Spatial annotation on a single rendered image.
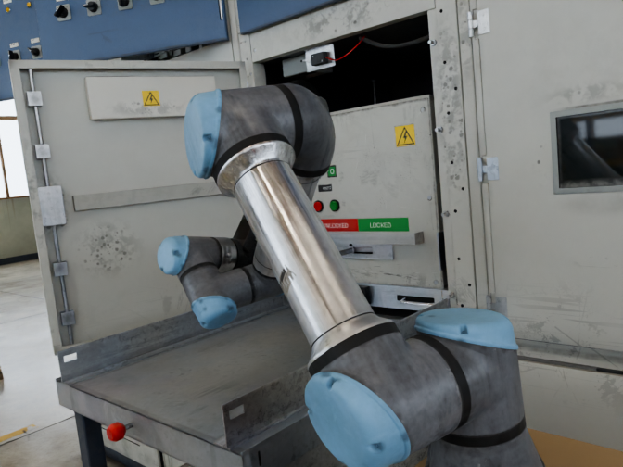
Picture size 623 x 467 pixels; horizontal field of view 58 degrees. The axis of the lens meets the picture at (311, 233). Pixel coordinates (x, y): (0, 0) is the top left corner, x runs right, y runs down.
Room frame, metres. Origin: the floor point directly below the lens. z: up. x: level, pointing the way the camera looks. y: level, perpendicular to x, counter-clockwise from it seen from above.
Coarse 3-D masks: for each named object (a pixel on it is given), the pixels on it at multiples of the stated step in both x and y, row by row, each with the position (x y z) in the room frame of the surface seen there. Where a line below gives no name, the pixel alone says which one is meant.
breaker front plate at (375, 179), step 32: (352, 128) 1.52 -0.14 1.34; (384, 128) 1.45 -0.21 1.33; (416, 128) 1.39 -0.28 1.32; (352, 160) 1.52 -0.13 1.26; (384, 160) 1.46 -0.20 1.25; (416, 160) 1.39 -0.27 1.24; (320, 192) 1.61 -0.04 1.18; (352, 192) 1.53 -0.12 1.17; (384, 192) 1.46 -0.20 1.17; (416, 192) 1.40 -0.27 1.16; (416, 224) 1.40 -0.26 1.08; (352, 256) 1.54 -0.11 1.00; (384, 256) 1.47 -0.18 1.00; (416, 256) 1.41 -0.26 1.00
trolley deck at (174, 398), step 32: (256, 320) 1.54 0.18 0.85; (288, 320) 1.51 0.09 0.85; (192, 352) 1.30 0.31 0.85; (224, 352) 1.28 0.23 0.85; (256, 352) 1.25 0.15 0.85; (288, 352) 1.23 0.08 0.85; (64, 384) 1.17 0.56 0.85; (96, 384) 1.15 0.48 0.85; (128, 384) 1.13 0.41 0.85; (160, 384) 1.11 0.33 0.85; (192, 384) 1.09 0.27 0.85; (224, 384) 1.08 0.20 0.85; (256, 384) 1.06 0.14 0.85; (96, 416) 1.08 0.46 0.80; (128, 416) 1.00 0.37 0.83; (160, 416) 0.95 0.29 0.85; (192, 416) 0.94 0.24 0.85; (160, 448) 0.93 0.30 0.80; (192, 448) 0.87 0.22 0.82; (224, 448) 0.81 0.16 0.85; (256, 448) 0.80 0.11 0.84; (288, 448) 0.85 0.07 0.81
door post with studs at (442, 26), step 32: (448, 0) 1.27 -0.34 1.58; (448, 32) 1.27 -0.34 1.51; (448, 64) 1.27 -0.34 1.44; (448, 96) 1.28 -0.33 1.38; (448, 128) 1.28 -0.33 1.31; (448, 160) 1.29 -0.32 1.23; (448, 192) 1.29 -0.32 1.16; (448, 224) 1.30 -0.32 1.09; (448, 256) 1.30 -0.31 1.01; (448, 288) 1.31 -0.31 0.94
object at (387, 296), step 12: (372, 288) 1.49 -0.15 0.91; (384, 288) 1.46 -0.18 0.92; (396, 288) 1.44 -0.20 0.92; (408, 288) 1.41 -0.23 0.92; (420, 288) 1.39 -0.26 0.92; (432, 288) 1.37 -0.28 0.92; (444, 288) 1.36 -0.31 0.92; (372, 300) 1.49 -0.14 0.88; (384, 300) 1.47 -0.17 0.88; (396, 300) 1.44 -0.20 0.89; (408, 300) 1.42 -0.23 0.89; (420, 300) 1.39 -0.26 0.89; (432, 300) 1.37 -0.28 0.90
